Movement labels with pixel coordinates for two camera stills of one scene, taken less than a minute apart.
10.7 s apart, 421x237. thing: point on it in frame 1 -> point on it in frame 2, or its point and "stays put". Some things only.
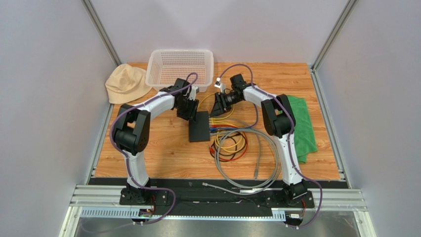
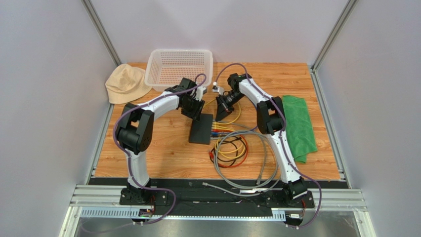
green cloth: x=305 y=139 stays put
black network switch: x=199 y=128 stays put
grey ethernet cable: x=258 y=163 -> x=258 y=181
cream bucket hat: x=126 y=84 stays put
